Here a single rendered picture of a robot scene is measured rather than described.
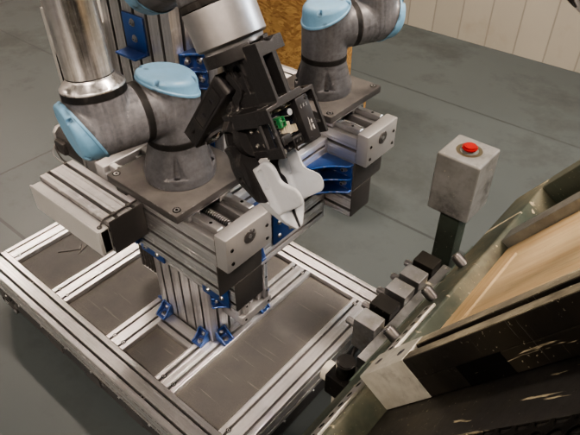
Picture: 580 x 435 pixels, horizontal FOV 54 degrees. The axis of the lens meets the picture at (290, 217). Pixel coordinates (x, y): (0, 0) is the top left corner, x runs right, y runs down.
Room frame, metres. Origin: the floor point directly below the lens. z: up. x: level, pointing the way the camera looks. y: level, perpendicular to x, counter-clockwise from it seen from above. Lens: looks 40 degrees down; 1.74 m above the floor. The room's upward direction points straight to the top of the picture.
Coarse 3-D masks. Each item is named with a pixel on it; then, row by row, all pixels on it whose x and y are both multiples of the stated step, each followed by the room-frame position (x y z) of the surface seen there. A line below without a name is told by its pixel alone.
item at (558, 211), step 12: (564, 204) 0.88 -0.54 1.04; (576, 204) 0.86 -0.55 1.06; (540, 216) 0.91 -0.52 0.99; (552, 216) 0.88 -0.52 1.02; (564, 216) 0.86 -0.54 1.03; (516, 228) 0.95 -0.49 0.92; (528, 228) 0.90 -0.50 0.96; (540, 228) 0.88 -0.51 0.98; (504, 240) 0.92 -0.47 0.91; (516, 240) 0.91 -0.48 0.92
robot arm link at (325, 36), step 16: (320, 0) 1.38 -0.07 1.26; (336, 0) 1.37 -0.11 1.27; (352, 0) 1.40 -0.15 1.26; (304, 16) 1.36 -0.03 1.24; (320, 16) 1.32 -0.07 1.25; (336, 16) 1.33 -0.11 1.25; (352, 16) 1.36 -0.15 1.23; (304, 32) 1.35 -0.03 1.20; (320, 32) 1.32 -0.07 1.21; (336, 32) 1.33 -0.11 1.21; (352, 32) 1.35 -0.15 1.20; (304, 48) 1.35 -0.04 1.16; (320, 48) 1.32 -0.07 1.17; (336, 48) 1.33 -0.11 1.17
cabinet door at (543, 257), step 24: (576, 216) 0.83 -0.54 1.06; (528, 240) 0.87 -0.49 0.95; (552, 240) 0.79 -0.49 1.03; (576, 240) 0.71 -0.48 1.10; (504, 264) 0.82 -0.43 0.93; (528, 264) 0.74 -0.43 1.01; (552, 264) 0.67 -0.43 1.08; (576, 264) 0.61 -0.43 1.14; (480, 288) 0.77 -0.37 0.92; (504, 288) 0.70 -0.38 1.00; (528, 288) 0.63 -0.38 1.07; (456, 312) 0.72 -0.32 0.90
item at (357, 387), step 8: (432, 304) 0.75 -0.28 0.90; (424, 312) 0.73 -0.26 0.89; (416, 320) 0.71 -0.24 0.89; (408, 328) 0.70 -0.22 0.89; (400, 336) 0.68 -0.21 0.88; (392, 344) 0.67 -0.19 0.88; (360, 384) 0.57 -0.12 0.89; (352, 392) 0.56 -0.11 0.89; (344, 400) 0.54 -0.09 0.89; (336, 408) 0.53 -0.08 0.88; (328, 416) 0.52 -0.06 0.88; (336, 416) 0.51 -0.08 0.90; (320, 424) 0.51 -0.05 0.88; (328, 424) 0.49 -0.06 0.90; (312, 432) 0.49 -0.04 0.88; (320, 432) 0.48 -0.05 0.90
